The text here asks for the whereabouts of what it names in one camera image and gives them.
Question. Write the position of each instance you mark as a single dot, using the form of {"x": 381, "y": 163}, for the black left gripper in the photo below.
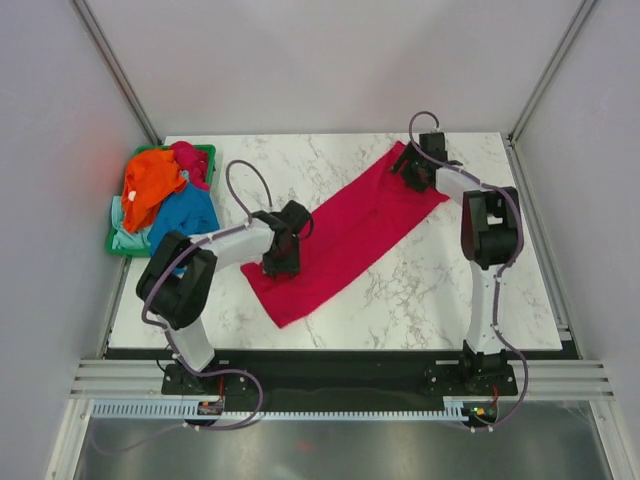
{"x": 293, "y": 266}

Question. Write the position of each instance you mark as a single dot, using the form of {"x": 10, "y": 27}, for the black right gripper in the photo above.
{"x": 409, "y": 154}

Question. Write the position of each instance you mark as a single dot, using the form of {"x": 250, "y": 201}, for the magenta t shirt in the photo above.
{"x": 193, "y": 162}
{"x": 352, "y": 230}

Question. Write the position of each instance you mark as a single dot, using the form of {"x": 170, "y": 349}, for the orange t shirt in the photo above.
{"x": 150, "y": 177}

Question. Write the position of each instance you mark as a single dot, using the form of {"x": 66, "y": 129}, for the green plastic basket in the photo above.
{"x": 211, "y": 152}

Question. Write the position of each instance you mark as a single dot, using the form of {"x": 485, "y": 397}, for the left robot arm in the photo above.
{"x": 176, "y": 282}

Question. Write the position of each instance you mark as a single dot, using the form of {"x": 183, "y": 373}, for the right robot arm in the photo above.
{"x": 491, "y": 240}

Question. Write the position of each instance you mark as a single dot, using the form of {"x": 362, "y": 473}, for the blue t shirt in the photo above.
{"x": 189, "y": 212}

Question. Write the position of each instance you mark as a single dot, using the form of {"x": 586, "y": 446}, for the light teal t shirt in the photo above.
{"x": 122, "y": 239}

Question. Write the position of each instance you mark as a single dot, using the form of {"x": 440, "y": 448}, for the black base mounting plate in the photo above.
{"x": 253, "y": 379}

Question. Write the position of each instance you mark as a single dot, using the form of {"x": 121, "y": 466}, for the right side aluminium rail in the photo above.
{"x": 559, "y": 308}

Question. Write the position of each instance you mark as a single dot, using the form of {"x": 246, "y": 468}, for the right aluminium corner post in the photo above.
{"x": 552, "y": 67}

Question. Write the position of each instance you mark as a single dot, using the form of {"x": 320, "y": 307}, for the aluminium corner post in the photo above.
{"x": 110, "y": 60}
{"x": 552, "y": 67}

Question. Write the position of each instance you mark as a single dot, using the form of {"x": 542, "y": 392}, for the white slotted cable duct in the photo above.
{"x": 194, "y": 410}

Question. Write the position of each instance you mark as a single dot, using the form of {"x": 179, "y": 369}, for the left aluminium corner post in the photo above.
{"x": 110, "y": 60}

